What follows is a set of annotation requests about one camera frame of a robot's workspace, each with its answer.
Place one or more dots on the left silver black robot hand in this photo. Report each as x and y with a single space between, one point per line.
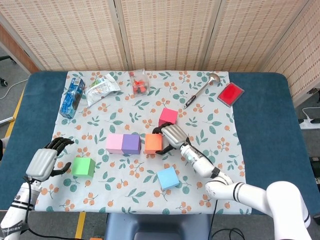
41 163

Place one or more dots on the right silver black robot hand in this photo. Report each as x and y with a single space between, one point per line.
175 136

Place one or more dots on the red foam cube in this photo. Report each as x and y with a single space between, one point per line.
168 115

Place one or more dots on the orange foam cube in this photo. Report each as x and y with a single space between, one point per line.
153 143

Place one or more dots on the green foam cube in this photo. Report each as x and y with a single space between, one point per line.
81 167

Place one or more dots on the pink foam cube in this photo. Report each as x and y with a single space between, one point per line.
113 143

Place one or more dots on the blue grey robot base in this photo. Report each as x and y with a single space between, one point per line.
157 225

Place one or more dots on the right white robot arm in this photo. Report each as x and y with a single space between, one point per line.
250 193

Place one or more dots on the light blue foam cube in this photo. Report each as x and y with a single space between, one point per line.
168 178

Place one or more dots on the purple foam cube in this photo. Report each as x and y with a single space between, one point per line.
131 143

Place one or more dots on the grey metal bar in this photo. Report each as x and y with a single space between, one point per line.
6 121

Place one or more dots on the clear box with red pieces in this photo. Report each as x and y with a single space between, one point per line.
139 85

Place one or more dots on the red ink pad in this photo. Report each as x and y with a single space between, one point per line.
230 94

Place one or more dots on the floral patterned tablecloth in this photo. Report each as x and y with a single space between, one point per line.
140 197

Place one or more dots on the blue cookie package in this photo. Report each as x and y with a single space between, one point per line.
71 98

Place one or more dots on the silver crumpled snack bag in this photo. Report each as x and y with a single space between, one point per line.
100 88

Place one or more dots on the small orange object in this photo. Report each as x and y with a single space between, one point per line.
96 238

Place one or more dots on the dark blue table cover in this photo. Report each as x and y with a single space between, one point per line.
265 112

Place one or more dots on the bamboo folding screen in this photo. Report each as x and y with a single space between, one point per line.
170 32

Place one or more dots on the black office chair base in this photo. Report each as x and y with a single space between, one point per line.
5 58

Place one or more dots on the white power strip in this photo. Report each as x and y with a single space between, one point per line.
310 124

